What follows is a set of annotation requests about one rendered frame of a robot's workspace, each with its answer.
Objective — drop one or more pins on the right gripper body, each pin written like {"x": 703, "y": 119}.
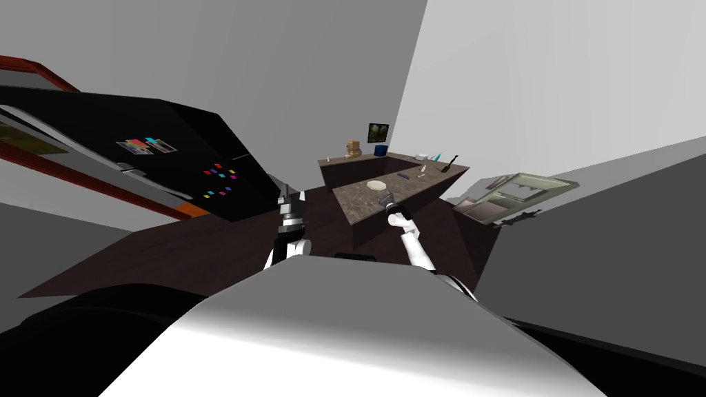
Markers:
{"x": 388, "y": 202}

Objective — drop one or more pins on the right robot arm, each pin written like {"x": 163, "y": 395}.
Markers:
{"x": 415, "y": 249}

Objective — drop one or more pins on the black fridge with magnets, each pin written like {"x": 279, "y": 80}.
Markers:
{"x": 182, "y": 149}

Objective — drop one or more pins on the pale round bread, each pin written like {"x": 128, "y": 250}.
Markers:
{"x": 376, "y": 185}

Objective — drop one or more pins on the pale green sink unit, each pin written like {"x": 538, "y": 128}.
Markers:
{"x": 510, "y": 196}

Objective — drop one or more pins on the black bottle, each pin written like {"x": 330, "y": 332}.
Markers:
{"x": 449, "y": 164}

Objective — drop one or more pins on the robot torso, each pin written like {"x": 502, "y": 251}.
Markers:
{"x": 353, "y": 331}

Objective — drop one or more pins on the dark framed wall picture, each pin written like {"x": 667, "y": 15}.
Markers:
{"x": 378, "y": 133}

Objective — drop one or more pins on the blue box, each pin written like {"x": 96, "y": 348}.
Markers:
{"x": 380, "y": 150}

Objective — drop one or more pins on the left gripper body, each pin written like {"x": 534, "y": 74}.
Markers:
{"x": 291, "y": 214}

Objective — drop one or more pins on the brown stacked jar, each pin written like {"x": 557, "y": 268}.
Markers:
{"x": 353, "y": 149}

